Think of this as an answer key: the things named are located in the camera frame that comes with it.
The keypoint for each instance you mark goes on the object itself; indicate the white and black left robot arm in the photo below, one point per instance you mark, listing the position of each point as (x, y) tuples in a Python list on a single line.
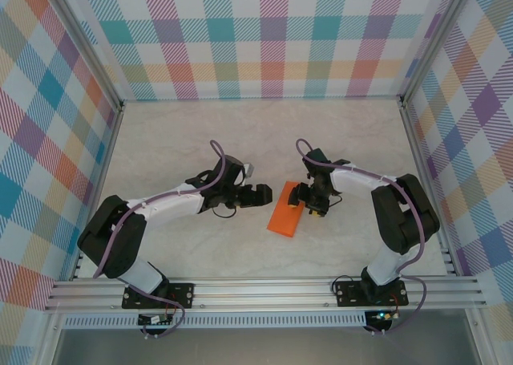
[(168, 212)]

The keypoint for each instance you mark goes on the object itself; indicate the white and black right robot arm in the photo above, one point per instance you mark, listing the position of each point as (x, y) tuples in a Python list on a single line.
[(401, 220)]

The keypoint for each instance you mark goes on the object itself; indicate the circuit board with green light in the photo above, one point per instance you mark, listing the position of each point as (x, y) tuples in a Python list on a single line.
[(382, 316)]

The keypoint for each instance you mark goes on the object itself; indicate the grey metal panel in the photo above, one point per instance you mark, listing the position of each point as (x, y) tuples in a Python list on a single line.
[(260, 349)]

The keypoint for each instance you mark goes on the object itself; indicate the small black circuit board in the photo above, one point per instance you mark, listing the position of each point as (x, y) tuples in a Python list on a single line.
[(154, 320)]

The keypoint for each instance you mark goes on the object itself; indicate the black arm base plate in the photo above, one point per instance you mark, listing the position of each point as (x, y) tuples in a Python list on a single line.
[(348, 294), (180, 294)]

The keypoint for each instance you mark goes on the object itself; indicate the aluminium frame rail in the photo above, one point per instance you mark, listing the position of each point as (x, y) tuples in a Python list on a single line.
[(260, 293)]

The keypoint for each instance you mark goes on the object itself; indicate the aluminium side rail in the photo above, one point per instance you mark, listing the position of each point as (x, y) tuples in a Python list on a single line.
[(417, 148), (98, 192)]

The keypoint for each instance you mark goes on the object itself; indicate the aluminium frame post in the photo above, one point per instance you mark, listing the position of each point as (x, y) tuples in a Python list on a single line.
[(435, 40), (94, 48)]

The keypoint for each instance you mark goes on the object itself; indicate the aluminium frame leg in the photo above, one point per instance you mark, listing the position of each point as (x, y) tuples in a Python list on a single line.
[(477, 341), (50, 341)]

